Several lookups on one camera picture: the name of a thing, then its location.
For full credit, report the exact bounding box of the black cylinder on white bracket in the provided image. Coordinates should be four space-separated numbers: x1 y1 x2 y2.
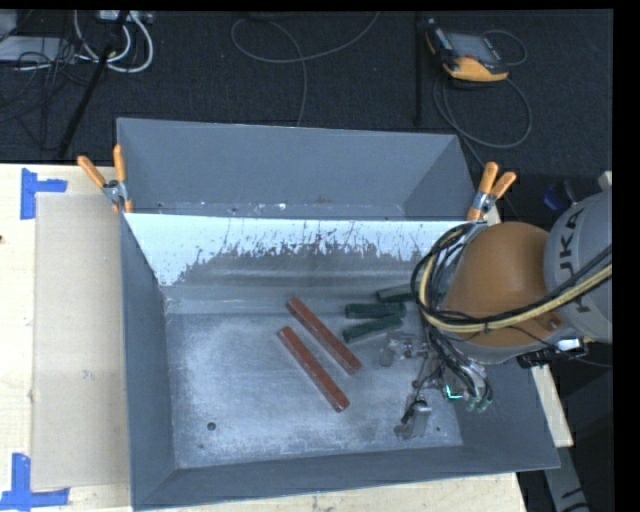
516 338 589 370

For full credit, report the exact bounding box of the grey metal bin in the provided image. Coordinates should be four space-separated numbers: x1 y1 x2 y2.
115 117 562 512

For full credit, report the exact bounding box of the dark green flat block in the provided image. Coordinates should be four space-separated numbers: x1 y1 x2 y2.
341 315 404 345
343 300 408 321
375 284 417 304

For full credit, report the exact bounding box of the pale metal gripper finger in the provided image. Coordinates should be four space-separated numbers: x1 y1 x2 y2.
393 402 434 442
378 335 420 369

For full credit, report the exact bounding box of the pale flat board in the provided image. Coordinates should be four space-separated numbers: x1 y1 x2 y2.
30 192 133 494

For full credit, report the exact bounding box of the red-brown flat block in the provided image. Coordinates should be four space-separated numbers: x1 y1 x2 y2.
285 296 363 377
276 325 352 414

